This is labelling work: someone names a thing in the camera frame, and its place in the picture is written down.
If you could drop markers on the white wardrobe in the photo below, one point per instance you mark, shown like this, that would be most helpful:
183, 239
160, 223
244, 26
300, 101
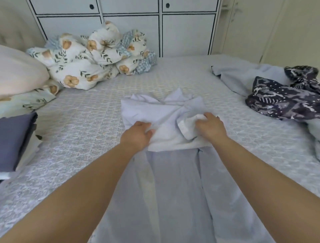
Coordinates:
130, 25

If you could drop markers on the person's left hand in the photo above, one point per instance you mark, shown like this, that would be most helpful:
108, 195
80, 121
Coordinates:
136, 137

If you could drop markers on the person's right forearm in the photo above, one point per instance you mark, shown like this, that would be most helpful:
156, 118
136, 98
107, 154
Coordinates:
270, 195

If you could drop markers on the bed with grey patterned sheet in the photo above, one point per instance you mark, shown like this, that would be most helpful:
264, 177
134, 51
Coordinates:
90, 110

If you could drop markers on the dark purple patterned garment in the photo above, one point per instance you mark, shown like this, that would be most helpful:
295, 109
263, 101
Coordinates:
285, 97

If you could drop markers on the pink plush pillow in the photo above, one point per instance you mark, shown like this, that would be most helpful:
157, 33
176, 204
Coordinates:
20, 70

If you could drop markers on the beige tufted headboard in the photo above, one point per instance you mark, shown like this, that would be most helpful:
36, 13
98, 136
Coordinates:
20, 22

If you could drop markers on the floral pillow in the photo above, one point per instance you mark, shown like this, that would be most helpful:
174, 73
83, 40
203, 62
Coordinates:
27, 100

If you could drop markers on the floral bunched quilt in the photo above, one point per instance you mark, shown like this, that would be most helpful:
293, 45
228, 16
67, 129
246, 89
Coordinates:
142, 57

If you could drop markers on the light lavender sunscreen jacket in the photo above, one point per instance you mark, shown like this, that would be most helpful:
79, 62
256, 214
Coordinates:
170, 200

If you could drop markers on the white printed t-shirt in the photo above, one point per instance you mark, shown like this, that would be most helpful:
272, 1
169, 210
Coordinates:
25, 155

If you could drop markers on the grey printed t-shirt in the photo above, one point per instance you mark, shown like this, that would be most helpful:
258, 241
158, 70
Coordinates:
15, 140

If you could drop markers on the white door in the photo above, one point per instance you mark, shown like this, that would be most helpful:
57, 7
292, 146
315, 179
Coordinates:
270, 30

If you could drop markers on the person's right hand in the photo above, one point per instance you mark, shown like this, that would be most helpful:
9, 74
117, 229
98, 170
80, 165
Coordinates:
212, 130

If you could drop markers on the person's left forearm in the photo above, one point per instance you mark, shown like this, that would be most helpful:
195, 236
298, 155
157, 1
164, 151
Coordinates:
70, 200

